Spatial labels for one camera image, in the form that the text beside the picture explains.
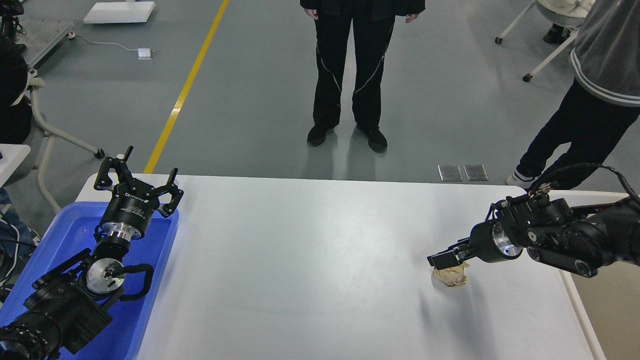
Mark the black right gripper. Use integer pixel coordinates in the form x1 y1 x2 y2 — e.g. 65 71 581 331
427 219 523 271

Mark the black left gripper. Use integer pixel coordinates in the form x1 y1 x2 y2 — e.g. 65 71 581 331
93 146 184 240

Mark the brown paper ball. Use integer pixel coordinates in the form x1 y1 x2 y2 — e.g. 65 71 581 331
431 262 470 287

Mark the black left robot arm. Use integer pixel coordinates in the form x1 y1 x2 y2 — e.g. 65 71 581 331
1 146 184 360

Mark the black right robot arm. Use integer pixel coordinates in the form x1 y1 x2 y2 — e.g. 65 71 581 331
427 166 640 278

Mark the left metal floor plate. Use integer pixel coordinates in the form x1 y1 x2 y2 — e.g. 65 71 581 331
438 164 463 182

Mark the metal floor plate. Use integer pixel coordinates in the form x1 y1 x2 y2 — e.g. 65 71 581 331
438 164 463 182
462 164 489 182

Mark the right metal floor plate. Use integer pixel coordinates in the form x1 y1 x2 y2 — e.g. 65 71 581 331
462 164 489 182

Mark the blue plastic bin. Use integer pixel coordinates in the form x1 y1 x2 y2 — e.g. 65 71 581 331
1 202 178 360

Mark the white side table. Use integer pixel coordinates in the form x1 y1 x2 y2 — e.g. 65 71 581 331
0 143 31 187

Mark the white power adapter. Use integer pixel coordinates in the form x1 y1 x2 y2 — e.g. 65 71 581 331
137 47 153 60

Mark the seated person in black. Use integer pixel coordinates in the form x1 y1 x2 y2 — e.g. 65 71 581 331
0 36 33 145

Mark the beige plastic bin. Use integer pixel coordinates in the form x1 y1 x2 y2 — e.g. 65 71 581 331
559 262 640 360

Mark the person in grey jacket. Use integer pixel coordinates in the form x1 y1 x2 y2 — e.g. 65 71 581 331
505 0 640 191

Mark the white flat board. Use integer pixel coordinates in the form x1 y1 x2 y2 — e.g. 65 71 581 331
83 1 156 24

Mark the grey metal platform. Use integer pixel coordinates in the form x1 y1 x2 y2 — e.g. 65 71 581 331
15 19 74 68

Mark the person in black tracksuit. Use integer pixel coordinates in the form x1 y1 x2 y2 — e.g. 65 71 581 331
300 0 426 154

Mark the white rolling chair right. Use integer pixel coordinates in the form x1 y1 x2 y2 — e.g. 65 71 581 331
494 0 581 83

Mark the white chair frame left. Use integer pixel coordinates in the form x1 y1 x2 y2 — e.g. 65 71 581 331
27 77 105 214

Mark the white cable on floor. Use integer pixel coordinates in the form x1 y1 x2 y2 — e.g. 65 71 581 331
68 32 140 53

